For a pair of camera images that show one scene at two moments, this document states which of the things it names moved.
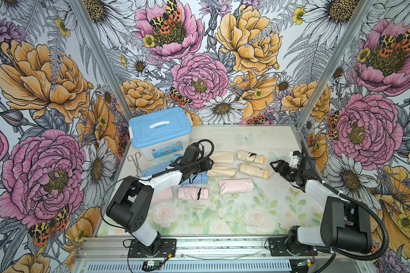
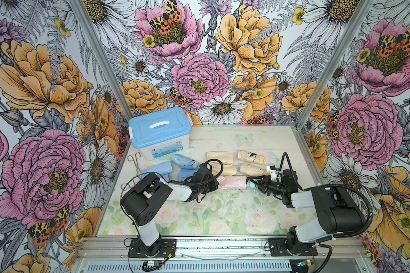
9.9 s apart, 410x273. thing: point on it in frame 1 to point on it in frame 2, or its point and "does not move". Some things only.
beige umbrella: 249,157 does not move
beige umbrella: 254,170 does not move
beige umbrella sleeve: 221,170 does not move
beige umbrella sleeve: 222,156 does not move
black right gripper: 281,167 to 264,185
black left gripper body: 200,165 to 208,187
